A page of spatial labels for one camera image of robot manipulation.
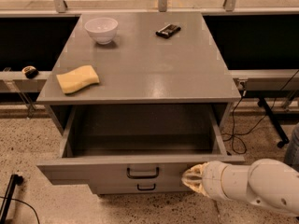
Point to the white bowl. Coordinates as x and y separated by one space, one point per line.
102 30

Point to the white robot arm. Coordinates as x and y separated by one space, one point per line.
269 184

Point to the blue jeans leg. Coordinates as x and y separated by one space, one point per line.
292 152

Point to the black wheeled stand leg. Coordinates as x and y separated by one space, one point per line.
284 140

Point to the black stand left floor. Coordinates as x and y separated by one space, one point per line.
14 181

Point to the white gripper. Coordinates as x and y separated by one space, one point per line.
212 178

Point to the metal window rail frame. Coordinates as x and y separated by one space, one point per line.
149 0

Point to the grey drawer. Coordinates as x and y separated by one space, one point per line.
114 144
140 187

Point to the yellow sponge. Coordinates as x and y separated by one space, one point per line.
77 79

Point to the black round tape measure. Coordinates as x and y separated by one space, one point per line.
30 71

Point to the grey drawer cabinet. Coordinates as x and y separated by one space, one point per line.
140 68

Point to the grey top drawer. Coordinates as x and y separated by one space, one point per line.
114 144

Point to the black snack bar wrapper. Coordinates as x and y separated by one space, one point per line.
168 31

